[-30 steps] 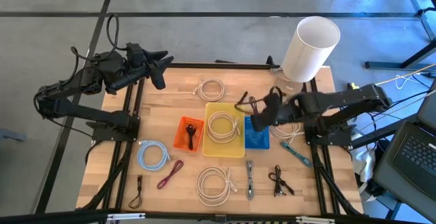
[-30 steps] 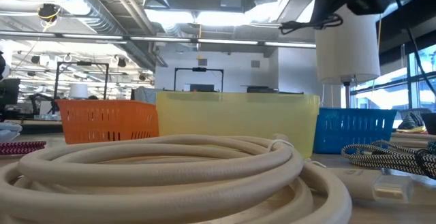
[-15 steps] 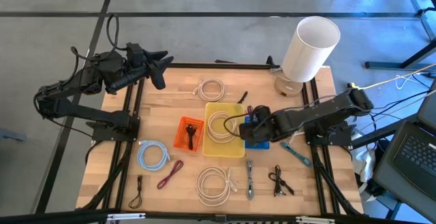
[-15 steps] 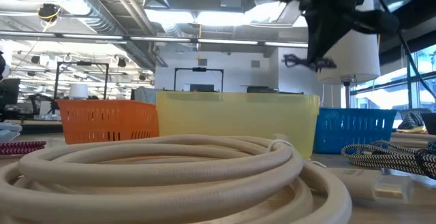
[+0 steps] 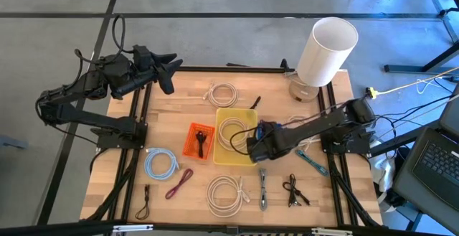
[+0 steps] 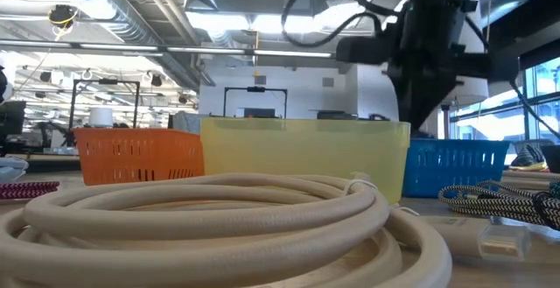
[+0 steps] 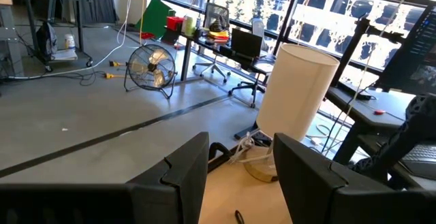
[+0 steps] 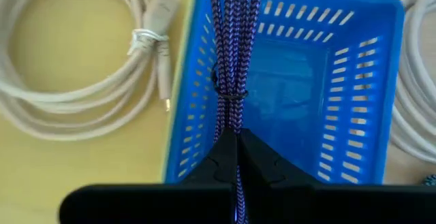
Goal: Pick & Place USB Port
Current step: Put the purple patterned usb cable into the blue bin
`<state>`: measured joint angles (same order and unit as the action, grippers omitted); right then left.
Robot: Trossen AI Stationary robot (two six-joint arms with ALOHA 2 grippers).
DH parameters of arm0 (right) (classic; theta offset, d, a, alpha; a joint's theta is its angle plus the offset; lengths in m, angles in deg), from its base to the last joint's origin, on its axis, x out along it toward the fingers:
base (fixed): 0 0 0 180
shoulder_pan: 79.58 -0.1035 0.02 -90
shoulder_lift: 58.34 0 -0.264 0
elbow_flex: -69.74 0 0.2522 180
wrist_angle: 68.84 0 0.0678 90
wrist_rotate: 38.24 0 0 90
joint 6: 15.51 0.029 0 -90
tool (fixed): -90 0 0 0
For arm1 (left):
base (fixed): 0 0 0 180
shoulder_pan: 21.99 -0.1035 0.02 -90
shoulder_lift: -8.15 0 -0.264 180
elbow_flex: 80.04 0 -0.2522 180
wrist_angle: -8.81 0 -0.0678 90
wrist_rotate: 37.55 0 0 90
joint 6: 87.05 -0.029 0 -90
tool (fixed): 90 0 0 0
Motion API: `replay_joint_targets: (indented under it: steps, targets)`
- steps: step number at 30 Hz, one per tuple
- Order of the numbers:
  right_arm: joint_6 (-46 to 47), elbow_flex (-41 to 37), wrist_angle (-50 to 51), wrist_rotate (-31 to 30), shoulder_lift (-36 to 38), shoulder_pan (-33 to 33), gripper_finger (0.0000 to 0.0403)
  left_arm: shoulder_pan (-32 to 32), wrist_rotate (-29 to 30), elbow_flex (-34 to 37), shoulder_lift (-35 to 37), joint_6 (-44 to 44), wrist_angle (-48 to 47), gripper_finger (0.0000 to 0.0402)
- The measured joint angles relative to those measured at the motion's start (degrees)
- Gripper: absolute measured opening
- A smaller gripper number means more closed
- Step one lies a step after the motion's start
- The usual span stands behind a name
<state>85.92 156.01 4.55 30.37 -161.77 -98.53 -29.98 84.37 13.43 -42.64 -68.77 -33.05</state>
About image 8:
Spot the purple braided cable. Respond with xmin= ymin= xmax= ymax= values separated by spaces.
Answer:
xmin=208 ymin=0 xmax=263 ymax=224

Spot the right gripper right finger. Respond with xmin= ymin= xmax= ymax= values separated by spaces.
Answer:
xmin=237 ymin=128 xmax=436 ymax=224

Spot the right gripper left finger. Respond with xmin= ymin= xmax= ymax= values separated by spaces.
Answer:
xmin=58 ymin=127 xmax=238 ymax=224

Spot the blue plastic basket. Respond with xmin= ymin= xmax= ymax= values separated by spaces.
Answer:
xmin=163 ymin=0 xmax=406 ymax=186

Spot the white cable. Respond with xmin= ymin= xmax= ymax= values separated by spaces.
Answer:
xmin=0 ymin=0 xmax=185 ymax=142
xmin=390 ymin=0 xmax=436 ymax=165

